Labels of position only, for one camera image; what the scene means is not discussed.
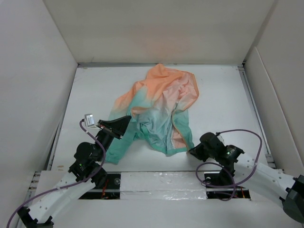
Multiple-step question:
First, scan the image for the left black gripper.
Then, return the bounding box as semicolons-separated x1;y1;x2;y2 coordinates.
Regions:
95;115;131;161

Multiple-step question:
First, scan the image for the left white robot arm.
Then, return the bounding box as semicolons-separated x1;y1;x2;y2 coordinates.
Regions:
17;115;131;228

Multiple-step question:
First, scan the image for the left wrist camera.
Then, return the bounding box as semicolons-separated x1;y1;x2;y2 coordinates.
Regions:
84;114;95;127

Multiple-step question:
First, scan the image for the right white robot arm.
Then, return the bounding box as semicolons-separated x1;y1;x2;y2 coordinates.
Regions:
189;133;304;223

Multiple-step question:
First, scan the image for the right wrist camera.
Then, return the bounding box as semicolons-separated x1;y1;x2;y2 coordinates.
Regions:
216;132;225;144

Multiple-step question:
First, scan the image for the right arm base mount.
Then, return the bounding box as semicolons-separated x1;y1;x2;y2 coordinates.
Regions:
204;171;251;201

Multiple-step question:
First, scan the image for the orange and teal jacket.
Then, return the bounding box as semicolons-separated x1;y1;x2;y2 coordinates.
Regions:
105;64;200;164

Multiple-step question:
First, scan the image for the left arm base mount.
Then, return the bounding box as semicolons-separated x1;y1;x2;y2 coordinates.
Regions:
79;172;121;200

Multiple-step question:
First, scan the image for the metal rail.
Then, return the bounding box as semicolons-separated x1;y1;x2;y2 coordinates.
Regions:
82;188;233;194

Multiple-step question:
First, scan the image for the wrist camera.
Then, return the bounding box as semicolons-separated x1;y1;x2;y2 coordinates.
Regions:
84;114;95;127
216;132;225;144

